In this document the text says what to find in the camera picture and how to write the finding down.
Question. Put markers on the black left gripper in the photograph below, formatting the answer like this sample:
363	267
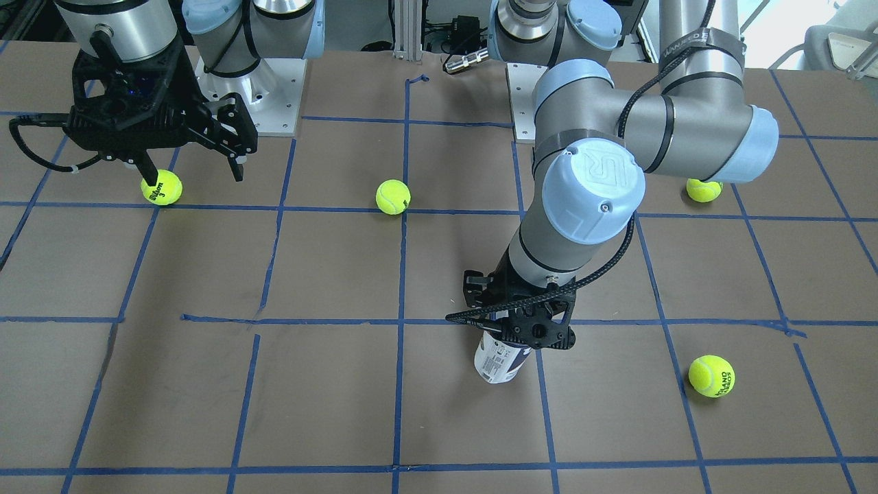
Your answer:
475	291

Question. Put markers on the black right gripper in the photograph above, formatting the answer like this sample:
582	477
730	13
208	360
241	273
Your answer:
186	88

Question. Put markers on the white blue tennis ball can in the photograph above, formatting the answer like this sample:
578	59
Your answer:
497	362

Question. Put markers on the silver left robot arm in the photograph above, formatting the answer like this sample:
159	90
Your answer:
595	143

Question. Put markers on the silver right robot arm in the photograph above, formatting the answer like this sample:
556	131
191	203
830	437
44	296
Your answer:
231	37

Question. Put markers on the tennis ball with Wilson print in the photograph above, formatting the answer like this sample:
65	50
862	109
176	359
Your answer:
166	191

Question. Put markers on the tennis ball Roland Garros print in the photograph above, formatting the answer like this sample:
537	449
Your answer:
711	376

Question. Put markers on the tennis ball centre of table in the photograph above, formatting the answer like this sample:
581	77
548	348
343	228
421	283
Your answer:
392	197

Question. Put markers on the tennis ball near base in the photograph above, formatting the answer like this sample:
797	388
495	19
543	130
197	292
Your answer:
703	192

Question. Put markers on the silver metal connector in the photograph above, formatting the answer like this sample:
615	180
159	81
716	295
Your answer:
465	62

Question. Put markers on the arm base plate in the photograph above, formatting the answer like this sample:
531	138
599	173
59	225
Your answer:
273	93
522	80

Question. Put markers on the aluminium frame post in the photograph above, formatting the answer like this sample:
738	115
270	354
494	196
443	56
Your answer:
407	25

